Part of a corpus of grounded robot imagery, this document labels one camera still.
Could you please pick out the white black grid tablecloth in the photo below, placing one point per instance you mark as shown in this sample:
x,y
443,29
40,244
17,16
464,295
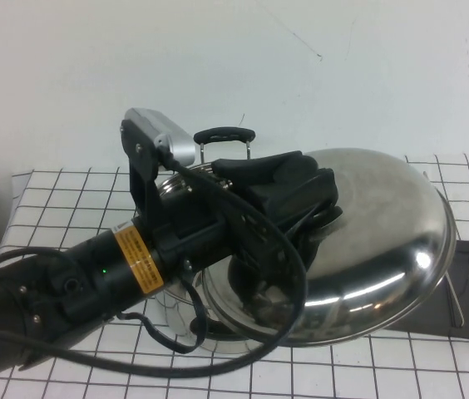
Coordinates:
x,y
51,199

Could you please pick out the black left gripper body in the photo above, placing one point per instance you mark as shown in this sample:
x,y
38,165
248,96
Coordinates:
x,y
201,232

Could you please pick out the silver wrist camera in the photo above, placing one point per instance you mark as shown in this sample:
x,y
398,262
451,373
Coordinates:
x,y
168,129

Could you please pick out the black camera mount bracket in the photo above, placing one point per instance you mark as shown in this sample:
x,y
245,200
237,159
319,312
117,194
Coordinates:
x,y
141,166

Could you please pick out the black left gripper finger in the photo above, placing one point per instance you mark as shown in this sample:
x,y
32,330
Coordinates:
x,y
301,199
268,168

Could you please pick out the steel pot lid black knob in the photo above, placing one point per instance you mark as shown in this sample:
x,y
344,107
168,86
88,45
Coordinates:
x,y
384,208

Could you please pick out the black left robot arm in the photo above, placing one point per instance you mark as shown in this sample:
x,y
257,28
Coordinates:
x,y
93,266

